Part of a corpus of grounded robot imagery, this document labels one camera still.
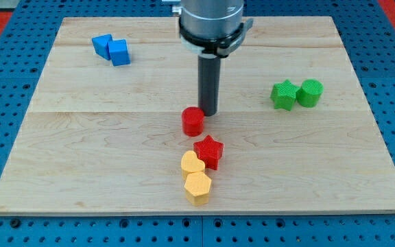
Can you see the blue cube block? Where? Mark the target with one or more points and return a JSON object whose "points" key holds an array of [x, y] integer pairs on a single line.
{"points": [[118, 51]]}

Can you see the wooden board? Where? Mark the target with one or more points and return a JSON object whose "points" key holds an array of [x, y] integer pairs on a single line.
{"points": [[104, 140]]}

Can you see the yellow hexagon block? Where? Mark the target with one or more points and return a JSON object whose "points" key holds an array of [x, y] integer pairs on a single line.
{"points": [[197, 188]]}

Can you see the green cylinder block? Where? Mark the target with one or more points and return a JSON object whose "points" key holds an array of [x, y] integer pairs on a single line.
{"points": [[310, 92]]}

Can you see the yellow heart block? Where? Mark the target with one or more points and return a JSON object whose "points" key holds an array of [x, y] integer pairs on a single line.
{"points": [[190, 163]]}

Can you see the red cylinder block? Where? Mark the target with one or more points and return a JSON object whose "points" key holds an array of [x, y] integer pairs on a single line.
{"points": [[192, 121]]}

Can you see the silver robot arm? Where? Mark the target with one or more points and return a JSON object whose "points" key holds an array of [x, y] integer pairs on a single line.
{"points": [[212, 28]]}

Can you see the red star block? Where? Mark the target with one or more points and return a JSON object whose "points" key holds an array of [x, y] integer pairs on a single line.
{"points": [[210, 151]]}

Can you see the green star block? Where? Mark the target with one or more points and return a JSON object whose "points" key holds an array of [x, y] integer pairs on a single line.
{"points": [[284, 95]]}

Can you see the blue wedge block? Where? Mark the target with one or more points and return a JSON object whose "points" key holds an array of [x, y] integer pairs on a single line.
{"points": [[100, 44]]}

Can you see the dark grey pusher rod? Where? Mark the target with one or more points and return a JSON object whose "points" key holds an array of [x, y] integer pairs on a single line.
{"points": [[208, 84]]}

